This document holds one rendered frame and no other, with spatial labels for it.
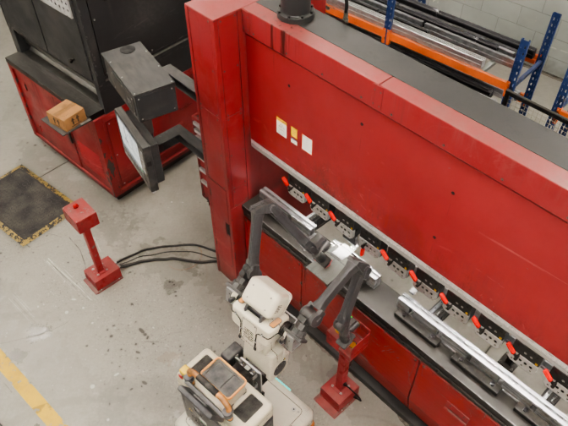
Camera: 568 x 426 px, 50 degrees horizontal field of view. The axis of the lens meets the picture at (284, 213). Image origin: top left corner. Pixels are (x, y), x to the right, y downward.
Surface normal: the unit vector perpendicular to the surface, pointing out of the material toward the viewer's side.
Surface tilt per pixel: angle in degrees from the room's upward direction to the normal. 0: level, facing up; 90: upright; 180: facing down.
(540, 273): 90
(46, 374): 0
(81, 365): 0
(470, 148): 90
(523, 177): 90
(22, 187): 0
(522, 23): 90
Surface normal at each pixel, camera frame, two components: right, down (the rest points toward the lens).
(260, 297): -0.50, -0.07
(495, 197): -0.73, 0.50
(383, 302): 0.00, -0.69
